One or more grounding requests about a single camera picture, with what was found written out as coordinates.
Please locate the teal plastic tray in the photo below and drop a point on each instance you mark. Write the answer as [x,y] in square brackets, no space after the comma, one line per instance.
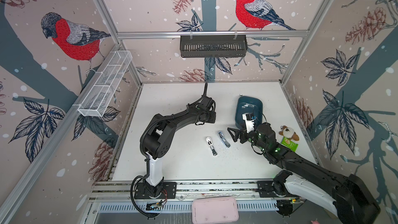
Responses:
[248,105]

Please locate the green snack packet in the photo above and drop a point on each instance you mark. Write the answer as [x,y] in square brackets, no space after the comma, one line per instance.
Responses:
[289,144]

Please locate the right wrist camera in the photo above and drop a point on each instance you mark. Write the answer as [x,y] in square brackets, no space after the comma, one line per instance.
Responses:
[249,119]

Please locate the pink plastic box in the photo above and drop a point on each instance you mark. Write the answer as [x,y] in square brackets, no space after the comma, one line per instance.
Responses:
[215,210]

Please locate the white mesh wall shelf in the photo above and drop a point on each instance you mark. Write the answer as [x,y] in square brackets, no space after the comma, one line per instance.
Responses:
[101,93]

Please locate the brown plush dog toy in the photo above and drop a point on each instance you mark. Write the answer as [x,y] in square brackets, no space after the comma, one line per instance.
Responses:
[288,133]

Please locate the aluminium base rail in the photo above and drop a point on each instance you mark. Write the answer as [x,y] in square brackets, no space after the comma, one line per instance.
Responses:
[250,194]

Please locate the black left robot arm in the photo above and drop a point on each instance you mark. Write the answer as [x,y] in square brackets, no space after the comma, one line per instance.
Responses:
[156,141]

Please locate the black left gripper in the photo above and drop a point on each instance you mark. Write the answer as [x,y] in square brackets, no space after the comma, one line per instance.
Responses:
[213,118]

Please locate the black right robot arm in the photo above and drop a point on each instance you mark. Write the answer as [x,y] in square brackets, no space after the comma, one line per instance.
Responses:
[347,197]

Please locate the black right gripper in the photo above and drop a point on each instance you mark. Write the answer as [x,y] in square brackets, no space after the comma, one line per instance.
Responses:
[243,132]

